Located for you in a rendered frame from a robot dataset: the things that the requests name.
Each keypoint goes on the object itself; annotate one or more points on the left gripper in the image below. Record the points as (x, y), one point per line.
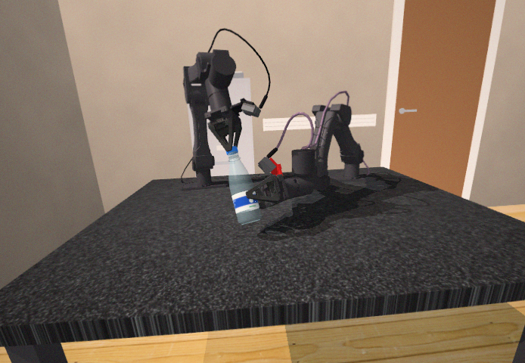
(275, 189)

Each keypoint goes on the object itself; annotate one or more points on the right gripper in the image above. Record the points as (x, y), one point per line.
(229, 123)

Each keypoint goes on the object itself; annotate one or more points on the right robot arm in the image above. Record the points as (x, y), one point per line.
(222, 70)

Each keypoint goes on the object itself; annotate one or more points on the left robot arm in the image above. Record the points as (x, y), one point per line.
(350, 152)

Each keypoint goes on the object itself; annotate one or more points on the blue bottle cap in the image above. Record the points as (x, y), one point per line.
(234, 148)

